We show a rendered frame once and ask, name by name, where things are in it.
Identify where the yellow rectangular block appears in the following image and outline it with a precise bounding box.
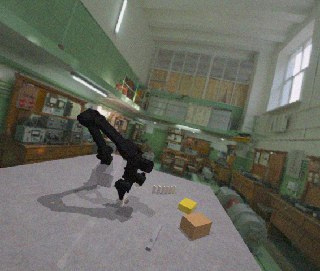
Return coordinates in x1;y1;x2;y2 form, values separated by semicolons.
178;198;197;214

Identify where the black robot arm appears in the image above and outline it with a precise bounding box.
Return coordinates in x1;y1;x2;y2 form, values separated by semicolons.
77;108;154;186

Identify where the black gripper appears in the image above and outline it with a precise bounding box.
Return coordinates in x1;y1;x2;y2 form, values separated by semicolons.
114;166;138;200

